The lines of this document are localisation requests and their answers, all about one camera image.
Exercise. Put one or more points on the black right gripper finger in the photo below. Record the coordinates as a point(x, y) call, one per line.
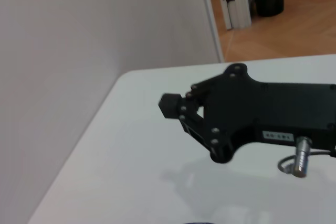
point(170, 100)

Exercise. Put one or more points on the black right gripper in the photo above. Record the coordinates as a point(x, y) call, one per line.
point(262, 111)

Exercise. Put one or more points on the white door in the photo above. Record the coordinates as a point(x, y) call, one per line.
point(239, 3)

